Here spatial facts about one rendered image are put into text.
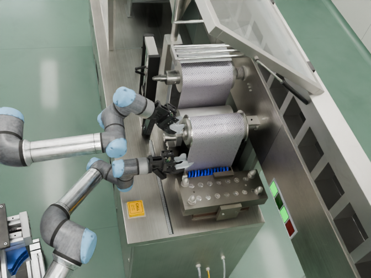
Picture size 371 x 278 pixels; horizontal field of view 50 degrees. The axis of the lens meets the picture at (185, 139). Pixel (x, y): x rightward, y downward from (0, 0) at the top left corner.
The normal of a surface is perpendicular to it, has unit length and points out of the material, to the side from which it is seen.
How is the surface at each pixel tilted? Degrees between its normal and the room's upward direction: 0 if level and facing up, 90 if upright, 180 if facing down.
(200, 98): 92
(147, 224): 0
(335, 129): 0
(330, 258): 90
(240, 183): 0
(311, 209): 90
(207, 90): 92
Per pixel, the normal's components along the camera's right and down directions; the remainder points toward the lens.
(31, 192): 0.14, -0.61
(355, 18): -0.96, 0.10
